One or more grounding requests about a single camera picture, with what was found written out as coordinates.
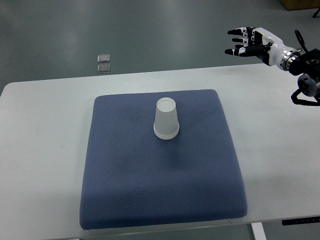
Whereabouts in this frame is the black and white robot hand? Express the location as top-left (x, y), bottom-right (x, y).
top-left (224, 26), bottom-right (297, 69)

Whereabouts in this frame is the white paper cup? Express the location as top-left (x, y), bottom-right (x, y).
top-left (153, 97), bottom-right (180, 135)
top-left (154, 130), bottom-right (179, 140)

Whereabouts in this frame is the brown cardboard box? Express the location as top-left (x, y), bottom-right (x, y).
top-left (279, 0), bottom-right (320, 11)

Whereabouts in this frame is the black tripod leg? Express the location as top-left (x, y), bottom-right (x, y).
top-left (312, 8), bottom-right (320, 18)

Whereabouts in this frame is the upper metal floor plate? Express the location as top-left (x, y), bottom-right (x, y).
top-left (97, 53), bottom-right (111, 63)

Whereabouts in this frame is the metal floor plate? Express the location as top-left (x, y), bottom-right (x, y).
top-left (97, 53), bottom-right (111, 63)
top-left (97, 63), bottom-right (111, 74)

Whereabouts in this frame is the lower metal floor plate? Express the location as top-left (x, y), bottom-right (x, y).
top-left (97, 63), bottom-right (111, 74)

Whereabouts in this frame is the black table control panel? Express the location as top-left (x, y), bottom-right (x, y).
top-left (281, 216), bottom-right (320, 226)

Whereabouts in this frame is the blue mesh cushion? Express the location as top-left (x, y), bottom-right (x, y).
top-left (79, 89), bottom-right (248, 230)

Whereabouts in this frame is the white table leg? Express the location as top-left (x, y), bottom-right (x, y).
top-left (250, 222), bottom-right (267, 240)

